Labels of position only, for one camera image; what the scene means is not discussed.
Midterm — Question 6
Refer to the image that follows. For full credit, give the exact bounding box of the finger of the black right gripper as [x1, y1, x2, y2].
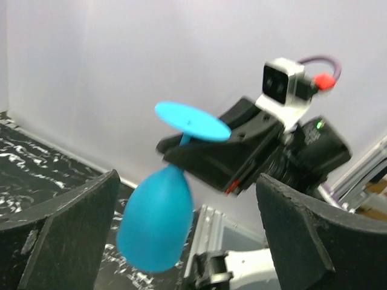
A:
[163, 116, 284, 192]
[156, 97, 266, 153]

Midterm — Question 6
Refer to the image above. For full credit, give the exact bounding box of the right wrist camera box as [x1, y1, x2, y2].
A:
[255, 57, 338, 132]

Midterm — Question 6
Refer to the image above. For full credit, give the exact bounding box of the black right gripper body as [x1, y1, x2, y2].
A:
[225, 121, 303, 195]

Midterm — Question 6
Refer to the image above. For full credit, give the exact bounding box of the blue wine glass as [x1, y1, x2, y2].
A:
[116, 101, 231, 272]

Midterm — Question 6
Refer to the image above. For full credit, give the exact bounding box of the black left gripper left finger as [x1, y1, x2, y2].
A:
[1, 170, 120, 290]

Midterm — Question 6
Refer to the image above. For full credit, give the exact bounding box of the aluminium frame rail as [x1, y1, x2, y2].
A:
[184, 139, 386, 277]

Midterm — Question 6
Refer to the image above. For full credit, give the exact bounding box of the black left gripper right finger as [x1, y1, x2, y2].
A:
[256, 174, 386, 289]

